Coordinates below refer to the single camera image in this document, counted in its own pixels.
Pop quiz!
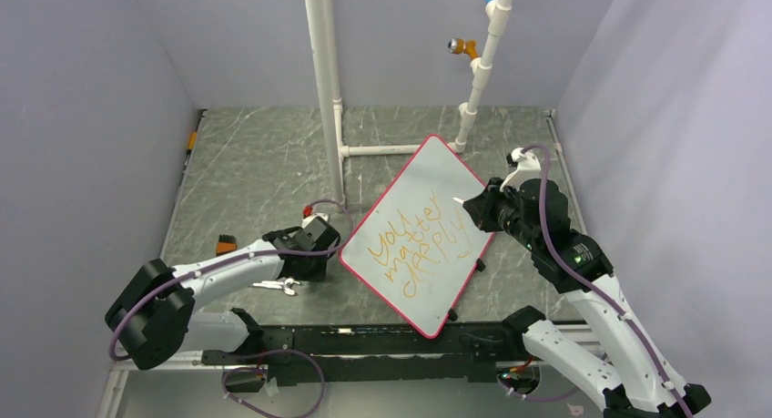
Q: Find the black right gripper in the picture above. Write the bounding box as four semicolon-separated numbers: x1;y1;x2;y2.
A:
465;176;542;251

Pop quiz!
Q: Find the pink framed whiteboard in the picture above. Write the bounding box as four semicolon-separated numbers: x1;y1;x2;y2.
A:
340;135;493;339

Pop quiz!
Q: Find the orange black hex key set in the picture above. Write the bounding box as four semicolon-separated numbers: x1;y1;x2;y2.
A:
215;234;238;256

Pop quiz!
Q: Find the white PVC pipe frame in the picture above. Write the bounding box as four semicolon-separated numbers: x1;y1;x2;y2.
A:
303;0;514;200

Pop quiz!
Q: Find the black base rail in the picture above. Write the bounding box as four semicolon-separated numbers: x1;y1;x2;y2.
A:
201;321;529;387

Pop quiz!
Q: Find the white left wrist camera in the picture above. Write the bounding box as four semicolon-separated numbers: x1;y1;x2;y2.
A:
301;205;330;228

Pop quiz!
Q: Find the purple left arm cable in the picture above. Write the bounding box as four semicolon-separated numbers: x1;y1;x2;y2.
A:
108;199;356;418

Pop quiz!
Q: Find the silver open-end wrench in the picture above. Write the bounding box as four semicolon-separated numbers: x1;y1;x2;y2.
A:
251;278;303;296

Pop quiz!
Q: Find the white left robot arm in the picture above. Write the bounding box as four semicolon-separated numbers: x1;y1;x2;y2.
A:
105;216;341;370

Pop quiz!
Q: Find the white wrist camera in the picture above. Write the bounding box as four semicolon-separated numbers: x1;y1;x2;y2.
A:
301;205;330;228
499;148;542;193

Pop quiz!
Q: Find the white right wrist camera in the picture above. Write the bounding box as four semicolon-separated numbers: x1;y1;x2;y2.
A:
499;148;542;193

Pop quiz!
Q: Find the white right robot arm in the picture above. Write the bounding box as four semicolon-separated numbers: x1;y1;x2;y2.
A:
461;178;712;417

